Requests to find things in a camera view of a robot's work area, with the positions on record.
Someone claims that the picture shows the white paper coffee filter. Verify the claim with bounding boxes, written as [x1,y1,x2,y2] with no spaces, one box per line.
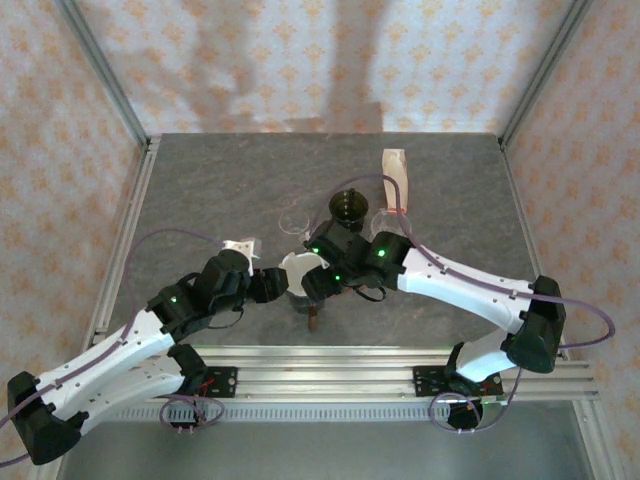
[280,251,325,297]

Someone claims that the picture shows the clear glass beaker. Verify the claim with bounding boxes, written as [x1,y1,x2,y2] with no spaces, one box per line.
[283,279,329,307]

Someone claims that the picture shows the white orange coffee bag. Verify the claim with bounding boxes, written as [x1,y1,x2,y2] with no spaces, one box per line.
[381,148,410,214]

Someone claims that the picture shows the dark green glass jar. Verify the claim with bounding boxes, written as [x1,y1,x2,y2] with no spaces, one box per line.
[328,187,371,232]

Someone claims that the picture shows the aluminium base beam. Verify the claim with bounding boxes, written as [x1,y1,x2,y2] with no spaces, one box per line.
[59,344,601,401]

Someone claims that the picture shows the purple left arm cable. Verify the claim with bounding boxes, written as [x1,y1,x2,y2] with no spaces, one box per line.
[0,227,226,467]

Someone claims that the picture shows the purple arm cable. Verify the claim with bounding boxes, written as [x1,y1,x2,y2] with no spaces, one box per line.
[309,173,616,435]
[0,227,226,467]

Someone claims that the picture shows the aluminium side rail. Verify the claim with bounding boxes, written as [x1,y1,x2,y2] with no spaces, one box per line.
[79,135,162,362]

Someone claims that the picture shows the slotted grey cable duct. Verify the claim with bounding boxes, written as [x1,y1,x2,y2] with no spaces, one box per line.
[117,403,454,425]

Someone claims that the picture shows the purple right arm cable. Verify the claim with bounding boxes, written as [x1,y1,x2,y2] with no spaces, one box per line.
[309,173,616,435]

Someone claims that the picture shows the aluminium corner post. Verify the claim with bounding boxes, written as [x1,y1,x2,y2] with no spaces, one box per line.
[53,0,151,147]
[499,0,596,150]

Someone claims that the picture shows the aluminium frame leg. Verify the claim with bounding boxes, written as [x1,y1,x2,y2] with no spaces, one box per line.
[572,398,627,480]

